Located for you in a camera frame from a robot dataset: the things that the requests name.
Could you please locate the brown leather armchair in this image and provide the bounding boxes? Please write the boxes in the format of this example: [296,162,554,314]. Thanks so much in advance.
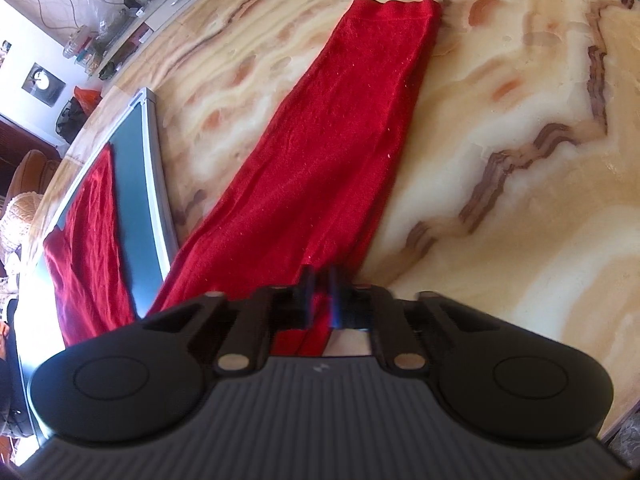
[5,149,62,211]

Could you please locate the beige lace cushion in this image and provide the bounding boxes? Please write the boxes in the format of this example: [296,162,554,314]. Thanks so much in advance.
[0,192,42,266]

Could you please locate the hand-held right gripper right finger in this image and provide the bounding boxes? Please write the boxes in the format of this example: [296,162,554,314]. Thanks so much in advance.
[330,265,496,376]

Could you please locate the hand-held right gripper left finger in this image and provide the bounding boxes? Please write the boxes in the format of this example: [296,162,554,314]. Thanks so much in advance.
[144,265,317,376]

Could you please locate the grey framed wall picture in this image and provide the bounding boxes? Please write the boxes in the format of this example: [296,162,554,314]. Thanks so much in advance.
[22,62,66,107]

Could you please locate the orange plastic bag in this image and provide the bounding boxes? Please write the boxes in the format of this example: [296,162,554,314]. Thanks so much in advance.
[74,86,103,112]

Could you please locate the white curved TV cabinet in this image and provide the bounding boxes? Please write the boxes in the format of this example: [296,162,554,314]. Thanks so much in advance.
[97,0,241,81]

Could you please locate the green board with silver frame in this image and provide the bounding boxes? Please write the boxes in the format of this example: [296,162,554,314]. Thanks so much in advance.
[10,86,180,441]

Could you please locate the red pants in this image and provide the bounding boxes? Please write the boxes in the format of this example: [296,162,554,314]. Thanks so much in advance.
[42,0,443,358]

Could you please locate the dark cloth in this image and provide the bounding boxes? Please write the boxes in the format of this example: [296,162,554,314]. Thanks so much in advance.
[0,320,31,438]

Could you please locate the black mesh basket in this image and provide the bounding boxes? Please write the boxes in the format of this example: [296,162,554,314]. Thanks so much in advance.
[55,99,88,143]

